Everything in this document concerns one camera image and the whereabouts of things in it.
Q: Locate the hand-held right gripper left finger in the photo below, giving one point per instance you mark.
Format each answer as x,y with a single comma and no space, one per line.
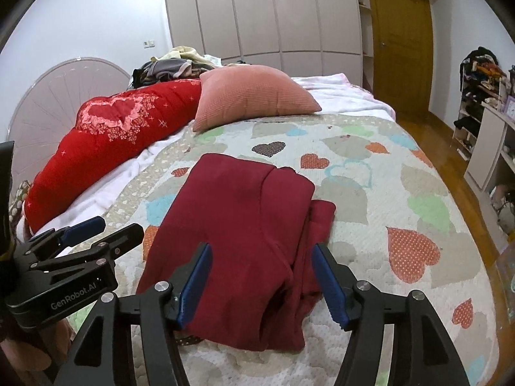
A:
195,283

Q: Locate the heart print quilt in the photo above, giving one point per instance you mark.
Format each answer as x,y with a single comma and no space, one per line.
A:
382,193

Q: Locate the polka dot cloth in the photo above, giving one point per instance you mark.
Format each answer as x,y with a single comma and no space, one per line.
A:
20,203

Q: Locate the purple box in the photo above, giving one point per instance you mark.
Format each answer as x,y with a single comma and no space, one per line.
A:
510,107

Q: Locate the white wardrobe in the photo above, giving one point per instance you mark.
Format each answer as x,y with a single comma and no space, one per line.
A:
261,8

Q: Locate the dark red garment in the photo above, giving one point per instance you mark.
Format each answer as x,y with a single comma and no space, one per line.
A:
233,217

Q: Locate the wooden door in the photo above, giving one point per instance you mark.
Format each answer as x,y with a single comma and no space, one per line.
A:
402,48

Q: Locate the shoe rack with shoes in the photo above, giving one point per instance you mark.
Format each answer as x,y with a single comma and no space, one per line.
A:
478,88

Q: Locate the white shelf unit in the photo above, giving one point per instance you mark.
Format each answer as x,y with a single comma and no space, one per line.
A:
489,152

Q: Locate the person's left forearm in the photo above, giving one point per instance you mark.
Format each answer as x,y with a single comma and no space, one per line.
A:
32,354

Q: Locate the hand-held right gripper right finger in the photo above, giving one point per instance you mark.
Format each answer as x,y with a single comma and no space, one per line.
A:
332,285

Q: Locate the round grey headboard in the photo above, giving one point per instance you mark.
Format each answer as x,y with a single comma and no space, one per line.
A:
60,92

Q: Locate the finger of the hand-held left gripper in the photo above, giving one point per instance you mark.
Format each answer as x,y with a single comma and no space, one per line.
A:
120,239
86,227

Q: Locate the red embroidered quilt roll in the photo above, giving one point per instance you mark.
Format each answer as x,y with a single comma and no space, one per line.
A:
92,157

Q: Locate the pile of mixed clothes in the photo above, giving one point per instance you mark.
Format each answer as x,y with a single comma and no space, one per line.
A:
173,68

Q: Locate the pink square pillow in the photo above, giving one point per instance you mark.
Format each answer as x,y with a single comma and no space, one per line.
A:
253,92

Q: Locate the white pink blanket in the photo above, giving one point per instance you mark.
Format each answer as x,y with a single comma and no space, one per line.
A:
346,92

